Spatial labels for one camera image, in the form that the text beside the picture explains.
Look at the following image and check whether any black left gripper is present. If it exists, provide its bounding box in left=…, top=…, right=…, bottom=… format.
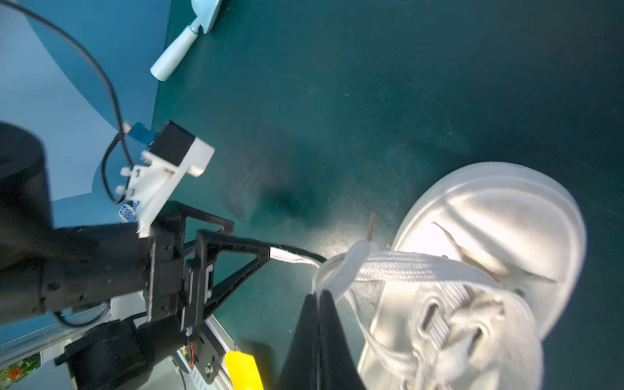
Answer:
left=146, top=201, right=271, bottom=362

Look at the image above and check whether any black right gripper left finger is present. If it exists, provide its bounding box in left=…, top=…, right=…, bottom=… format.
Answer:
left=276, top=294, right=319, bottom=390

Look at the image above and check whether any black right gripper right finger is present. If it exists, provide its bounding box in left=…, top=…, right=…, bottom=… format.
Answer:
left=318, top=290, right=366, bottom=390

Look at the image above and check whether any white canvas sneaker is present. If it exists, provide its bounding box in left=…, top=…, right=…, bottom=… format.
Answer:
left=357, top=162, right=588, bottom=390

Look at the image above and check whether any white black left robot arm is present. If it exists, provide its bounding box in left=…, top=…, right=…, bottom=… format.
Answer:
left=1, top=122, right=271, bottom=389

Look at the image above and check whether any yellow toy shovel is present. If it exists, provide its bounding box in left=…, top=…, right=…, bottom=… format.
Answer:
left=224, top=351, right=264, bottom=390

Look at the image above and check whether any light blue toy spatula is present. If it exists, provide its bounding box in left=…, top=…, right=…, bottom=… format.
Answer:
left=149, top=0, right=222, bottom=81

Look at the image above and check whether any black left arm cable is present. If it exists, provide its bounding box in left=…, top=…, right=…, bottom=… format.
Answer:
left=0, top=0, right=135, bottom=205

